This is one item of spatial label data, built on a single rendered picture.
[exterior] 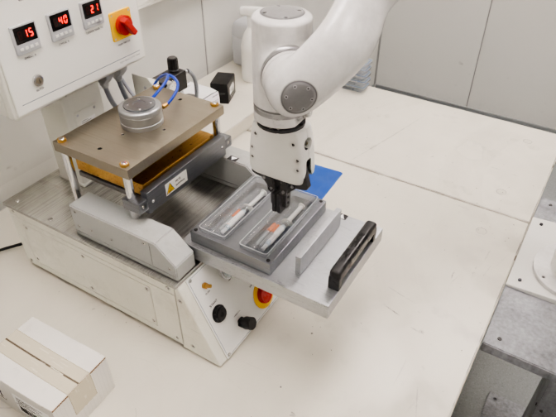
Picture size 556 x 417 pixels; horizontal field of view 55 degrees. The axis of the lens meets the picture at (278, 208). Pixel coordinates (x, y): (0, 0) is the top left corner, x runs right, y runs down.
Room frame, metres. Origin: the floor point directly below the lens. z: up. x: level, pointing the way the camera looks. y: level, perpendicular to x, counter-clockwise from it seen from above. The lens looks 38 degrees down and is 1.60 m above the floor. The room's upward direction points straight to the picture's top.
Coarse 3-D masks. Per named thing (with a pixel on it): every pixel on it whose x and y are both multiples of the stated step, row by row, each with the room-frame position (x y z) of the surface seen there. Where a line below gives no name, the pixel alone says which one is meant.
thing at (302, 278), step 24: (336, 216) 0.73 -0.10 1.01; (312, 240) 0.67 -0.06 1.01; (336, 240) 0.71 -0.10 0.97; (216, 264) 0.67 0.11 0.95; (240, 264) 0.65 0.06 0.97; (288, 264) 0.65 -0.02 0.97; (312, 264) 0.65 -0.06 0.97; (360, 264) 0.66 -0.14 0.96; (264, 288) 0.62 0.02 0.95; (288, 288) 0.60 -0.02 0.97; (312, 288) 0.60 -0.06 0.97
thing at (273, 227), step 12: (300, 192) 0.81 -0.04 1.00; (300, 204) 0.77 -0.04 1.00; (276, 216) 0.74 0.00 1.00; (288, 216) 0.74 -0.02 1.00; (264, 228) 0.70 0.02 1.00; (276, 228) 0.70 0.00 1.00; (288, 228) 0.70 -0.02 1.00; (252, 240) 0.67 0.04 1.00; (264, 240) 0.67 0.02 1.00; (276, 240) 0.67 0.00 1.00; (264, 252) 0.64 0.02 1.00
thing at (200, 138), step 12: (204, 132) 0.93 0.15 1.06; (180, 144) 0.89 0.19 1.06; (192, 144) 0.89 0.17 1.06; (168, 156) 0.85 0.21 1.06; (180, 156) 0.85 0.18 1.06; (84, 168) 0.83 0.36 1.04; (96, 168) 0.81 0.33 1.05; (156, 168) 0.81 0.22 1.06; (168, 168) 0.81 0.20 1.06; (96, 180) 0.82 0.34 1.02; (108, 180) 0.80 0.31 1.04; (120, 180) 0.78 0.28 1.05; (132, 180) 0.77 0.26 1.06; (144, 180) 0.77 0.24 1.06
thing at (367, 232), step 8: (368, 224) 0.71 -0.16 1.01; (360, 232) 0.68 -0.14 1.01; (368, 232) 0.69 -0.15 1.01; (352, 240) 0.67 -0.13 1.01; (360, 240) 0.67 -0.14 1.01; (368, 240) 0.68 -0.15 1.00; (352, 248) 0.65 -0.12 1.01; (360, 248) 0.65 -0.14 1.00; (344, 256) 0.63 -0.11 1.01; (352, 256) 0.63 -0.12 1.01; (336, 264) 0.61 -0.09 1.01; (344, 264) 0.61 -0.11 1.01; (352, 264) 0.63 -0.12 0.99; (336, 272) 0.59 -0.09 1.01; (344, 272) 0.60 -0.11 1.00; (328, 280) 0.60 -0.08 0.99; (336, 280) 0.59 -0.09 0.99; (336, 288) 0.59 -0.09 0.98
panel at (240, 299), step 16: (208, 272) 0.70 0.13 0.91; (192, 288) 0.65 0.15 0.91; (208, 288) 0.68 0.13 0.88; (224, 288) 0.70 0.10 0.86; (240, 288) 0.72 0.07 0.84; (256, 288) 0.75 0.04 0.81; (208, 304) 0.66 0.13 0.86; (224, 304) 0.68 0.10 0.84; (240, 304) 0.70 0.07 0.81; (256, 304) 0.72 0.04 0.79; (208, 320) 0.64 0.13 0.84; (224, 320) 0.66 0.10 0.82; (256, 320) 0.70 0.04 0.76; (224, 336) 0.64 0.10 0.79; (240, 336) 0.66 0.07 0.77; (224, 352) 0.62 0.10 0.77
